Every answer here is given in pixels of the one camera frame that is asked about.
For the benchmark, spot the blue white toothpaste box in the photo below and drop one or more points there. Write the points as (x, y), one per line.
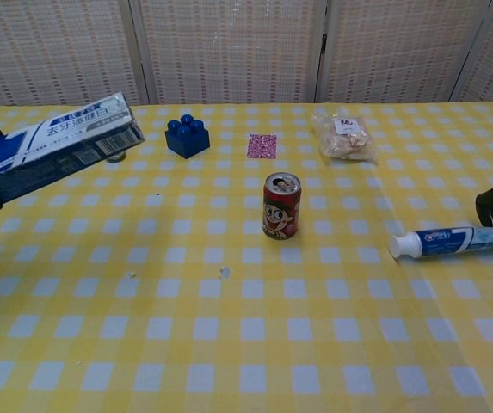
(78, 129)

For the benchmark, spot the beige woven folding screen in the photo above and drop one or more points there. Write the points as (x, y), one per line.
(229, 47)

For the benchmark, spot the red cartoon drink can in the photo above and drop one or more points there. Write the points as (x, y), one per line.
(281, 211)

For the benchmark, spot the yellow white checked tablecloth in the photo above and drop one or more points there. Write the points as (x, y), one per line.
(246, 322)

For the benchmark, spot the blue white toothpaste tube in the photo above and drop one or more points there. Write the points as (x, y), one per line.
(439, 242)

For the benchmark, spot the clear snack bag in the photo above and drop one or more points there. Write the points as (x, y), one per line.
(345, 139)

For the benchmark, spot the green correction tape dispenser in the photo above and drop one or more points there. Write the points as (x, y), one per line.
(117, 158)

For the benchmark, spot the blue studded building block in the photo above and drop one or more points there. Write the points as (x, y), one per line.
(186, 139)

